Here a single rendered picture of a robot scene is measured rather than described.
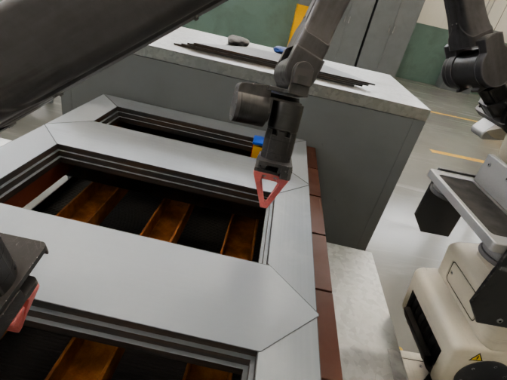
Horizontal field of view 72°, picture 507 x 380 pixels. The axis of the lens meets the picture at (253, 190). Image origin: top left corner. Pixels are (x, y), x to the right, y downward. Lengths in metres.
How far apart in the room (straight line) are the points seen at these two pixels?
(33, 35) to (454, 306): 0.83
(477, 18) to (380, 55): 8.53
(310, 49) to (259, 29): 8.91
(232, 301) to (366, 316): 0.42
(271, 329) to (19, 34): 0.47
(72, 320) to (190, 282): 0.18
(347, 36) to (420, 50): 2.11
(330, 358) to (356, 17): 8.72
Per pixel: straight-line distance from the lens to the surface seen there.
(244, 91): 0.61
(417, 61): 10.32
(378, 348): 0.87
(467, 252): 0.89
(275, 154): 0.63
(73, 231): 0.70
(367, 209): 1.47
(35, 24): 0.25
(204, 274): 0.62
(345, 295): 0.94
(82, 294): 0.59
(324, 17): 0.66
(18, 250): 0.41
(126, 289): 0.59
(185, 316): 0.56
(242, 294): 0.60
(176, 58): 1.29
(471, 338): 0.83
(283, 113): 0.62
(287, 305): 0.60
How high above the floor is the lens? 1.29
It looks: 30 degrees down
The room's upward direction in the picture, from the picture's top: 13 degrees clockwise
